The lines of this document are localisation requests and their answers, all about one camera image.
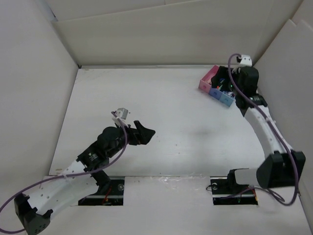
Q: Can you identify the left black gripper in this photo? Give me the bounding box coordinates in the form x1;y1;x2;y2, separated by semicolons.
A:
107;120;155;158

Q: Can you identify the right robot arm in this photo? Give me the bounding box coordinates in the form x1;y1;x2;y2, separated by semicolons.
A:
210;66;306;193

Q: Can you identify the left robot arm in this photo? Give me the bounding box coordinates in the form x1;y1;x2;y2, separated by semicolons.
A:
14;119;156;235

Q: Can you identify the light blue container box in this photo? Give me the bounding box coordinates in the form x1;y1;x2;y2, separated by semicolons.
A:
219;91;235;107

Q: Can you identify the pink container box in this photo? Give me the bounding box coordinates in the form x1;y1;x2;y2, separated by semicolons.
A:
198;65;219;93

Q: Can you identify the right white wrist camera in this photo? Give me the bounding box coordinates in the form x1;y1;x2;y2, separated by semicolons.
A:
236;55;252;67

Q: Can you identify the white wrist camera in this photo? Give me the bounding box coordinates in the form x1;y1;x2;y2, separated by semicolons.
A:
236;55;252;67
111;108;129;126

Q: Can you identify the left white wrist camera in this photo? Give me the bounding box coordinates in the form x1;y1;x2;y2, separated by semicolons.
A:
111;108;129;126

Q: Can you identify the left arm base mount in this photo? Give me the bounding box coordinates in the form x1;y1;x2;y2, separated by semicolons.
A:
78;171;125;206

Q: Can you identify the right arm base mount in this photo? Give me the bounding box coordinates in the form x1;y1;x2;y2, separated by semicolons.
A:
206;177;258;206

